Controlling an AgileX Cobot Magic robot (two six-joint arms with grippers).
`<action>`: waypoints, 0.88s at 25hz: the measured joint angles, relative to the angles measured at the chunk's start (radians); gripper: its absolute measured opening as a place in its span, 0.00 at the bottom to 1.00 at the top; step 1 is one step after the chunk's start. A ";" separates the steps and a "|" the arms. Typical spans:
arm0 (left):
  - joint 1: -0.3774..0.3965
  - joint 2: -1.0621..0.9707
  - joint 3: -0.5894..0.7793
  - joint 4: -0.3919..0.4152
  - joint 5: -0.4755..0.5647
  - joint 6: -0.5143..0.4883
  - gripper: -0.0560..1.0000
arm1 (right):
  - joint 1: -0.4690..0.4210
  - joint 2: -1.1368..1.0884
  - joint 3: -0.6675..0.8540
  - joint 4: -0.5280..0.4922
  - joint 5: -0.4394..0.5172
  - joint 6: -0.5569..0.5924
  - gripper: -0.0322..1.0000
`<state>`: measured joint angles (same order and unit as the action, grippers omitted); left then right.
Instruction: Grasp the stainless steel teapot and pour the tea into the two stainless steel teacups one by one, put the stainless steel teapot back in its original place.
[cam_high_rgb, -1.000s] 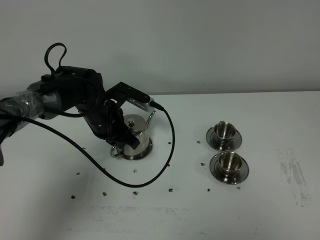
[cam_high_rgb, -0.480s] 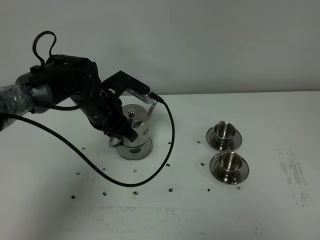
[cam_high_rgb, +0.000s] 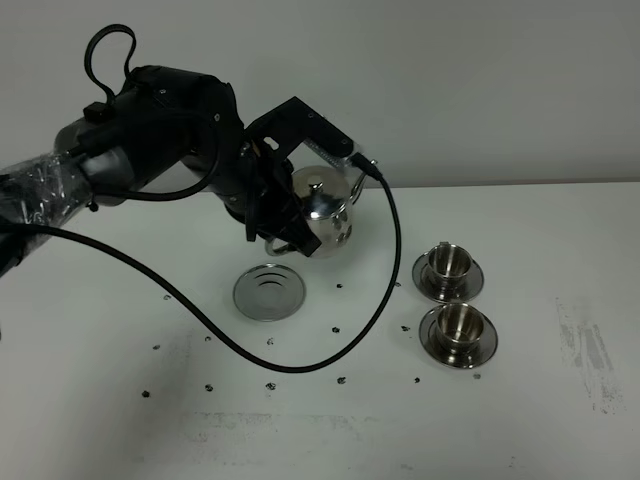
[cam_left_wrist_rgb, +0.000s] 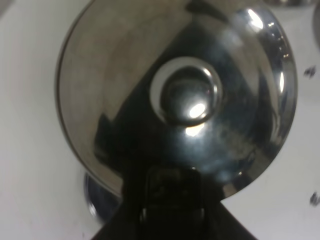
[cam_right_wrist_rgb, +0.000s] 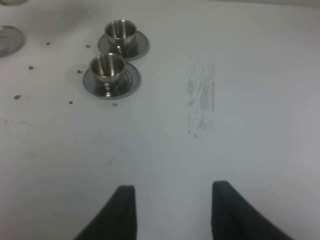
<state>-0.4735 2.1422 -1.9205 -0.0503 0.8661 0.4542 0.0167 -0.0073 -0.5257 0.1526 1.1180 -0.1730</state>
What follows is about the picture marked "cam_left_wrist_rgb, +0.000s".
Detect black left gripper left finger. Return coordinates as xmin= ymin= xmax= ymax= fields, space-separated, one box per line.
xmin=93 ymin=184 xmax=144 ymax=240

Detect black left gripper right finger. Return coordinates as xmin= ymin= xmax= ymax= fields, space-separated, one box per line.
xmin=203 ymin=197 xmax=255 ymax=240

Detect stainless steel teapot saucer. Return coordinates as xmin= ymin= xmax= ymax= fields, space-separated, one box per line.
xmin=83 ymin=173 xmax=122 ymax=223

